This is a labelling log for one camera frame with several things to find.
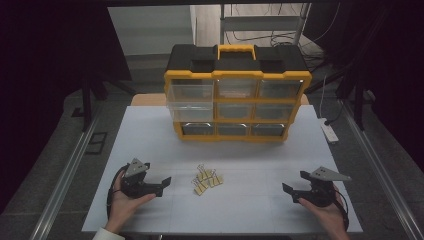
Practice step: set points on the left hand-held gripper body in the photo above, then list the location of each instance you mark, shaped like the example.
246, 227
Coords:
135, 168

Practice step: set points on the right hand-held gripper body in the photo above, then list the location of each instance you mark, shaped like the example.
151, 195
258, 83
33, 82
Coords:
323, 191

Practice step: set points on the large clear drawer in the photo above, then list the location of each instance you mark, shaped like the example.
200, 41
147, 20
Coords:
190, 103

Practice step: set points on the yellow black organizer cabinet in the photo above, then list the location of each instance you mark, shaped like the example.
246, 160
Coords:
233, 100

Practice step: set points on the person's right hand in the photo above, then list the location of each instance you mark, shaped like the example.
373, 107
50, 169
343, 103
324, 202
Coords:
331, 216

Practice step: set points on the person's left hand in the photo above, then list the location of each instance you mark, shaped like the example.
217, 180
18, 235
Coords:
123, 210

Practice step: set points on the white power strip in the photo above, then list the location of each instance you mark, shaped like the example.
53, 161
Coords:
330, 133

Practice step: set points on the white board sheet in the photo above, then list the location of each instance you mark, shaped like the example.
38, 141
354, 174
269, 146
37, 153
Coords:
233, 213

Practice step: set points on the wooden table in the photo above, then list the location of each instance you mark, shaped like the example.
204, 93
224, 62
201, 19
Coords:
150, 99

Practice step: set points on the black metal stand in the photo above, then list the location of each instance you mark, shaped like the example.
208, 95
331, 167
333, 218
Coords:
86, 100
359, 106

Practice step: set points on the set of small clear drawers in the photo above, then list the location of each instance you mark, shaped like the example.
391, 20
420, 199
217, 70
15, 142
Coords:
280, 89

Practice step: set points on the black curtain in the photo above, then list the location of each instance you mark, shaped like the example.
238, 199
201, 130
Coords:
400, 66
40, 66

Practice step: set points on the grey metal shelf stand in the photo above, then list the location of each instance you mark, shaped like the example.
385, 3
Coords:
260, 22

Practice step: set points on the aluminium frame rail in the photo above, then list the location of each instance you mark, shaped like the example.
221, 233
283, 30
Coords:
63, 186
383, 173

